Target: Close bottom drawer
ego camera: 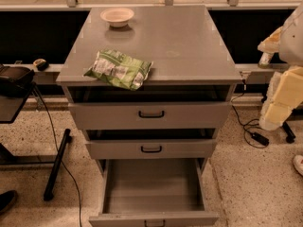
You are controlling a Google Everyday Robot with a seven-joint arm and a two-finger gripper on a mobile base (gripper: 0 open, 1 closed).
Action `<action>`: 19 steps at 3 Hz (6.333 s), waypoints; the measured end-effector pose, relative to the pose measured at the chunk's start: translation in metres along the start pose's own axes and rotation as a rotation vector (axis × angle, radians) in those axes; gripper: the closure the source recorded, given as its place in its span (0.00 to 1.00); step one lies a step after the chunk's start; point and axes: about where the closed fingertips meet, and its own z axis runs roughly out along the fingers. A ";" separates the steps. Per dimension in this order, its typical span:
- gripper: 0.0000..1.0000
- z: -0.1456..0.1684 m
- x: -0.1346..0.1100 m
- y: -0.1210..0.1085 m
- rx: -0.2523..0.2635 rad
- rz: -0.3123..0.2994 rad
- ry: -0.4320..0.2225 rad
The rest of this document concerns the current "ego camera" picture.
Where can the black bag on table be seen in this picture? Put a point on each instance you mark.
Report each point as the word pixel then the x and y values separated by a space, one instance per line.
pixel 15 80

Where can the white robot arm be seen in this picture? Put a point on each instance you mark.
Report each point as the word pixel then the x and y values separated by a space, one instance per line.
pixel 285 91

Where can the yellow black tape measure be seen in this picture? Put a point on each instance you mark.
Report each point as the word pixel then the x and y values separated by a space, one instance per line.
pixel 41 64

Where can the black side table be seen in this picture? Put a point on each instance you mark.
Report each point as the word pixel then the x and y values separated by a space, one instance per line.
pixel 10 107

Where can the grey bottom drawer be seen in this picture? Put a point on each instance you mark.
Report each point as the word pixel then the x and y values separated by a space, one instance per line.
pixel 153 193

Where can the white red sneaker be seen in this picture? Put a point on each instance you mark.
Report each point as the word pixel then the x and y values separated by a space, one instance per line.
pixel 298 164

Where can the clear plastic bottle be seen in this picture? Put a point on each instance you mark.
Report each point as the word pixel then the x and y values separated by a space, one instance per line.
pixel 265 60

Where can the grey middle drawer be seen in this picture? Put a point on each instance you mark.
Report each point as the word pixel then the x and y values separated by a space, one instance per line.
pixel 150 144

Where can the grey top drawer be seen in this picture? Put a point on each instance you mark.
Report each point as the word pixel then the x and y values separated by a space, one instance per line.
pixel 96 108

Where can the white paper bowl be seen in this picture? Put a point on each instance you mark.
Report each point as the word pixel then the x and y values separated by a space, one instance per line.
pixel 117 17

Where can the grey drawer cabinet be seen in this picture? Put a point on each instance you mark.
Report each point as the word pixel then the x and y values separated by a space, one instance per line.
pixel 182 43

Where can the green chip bag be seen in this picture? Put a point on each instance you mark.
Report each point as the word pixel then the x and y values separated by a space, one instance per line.
pixel 119 70

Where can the black shoe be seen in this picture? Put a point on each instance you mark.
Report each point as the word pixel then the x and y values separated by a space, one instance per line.
pixel 7 200

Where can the grey drawer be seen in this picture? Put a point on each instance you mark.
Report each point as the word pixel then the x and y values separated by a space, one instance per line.
pixel 153 193
pixel 150 144
pixel 96 108

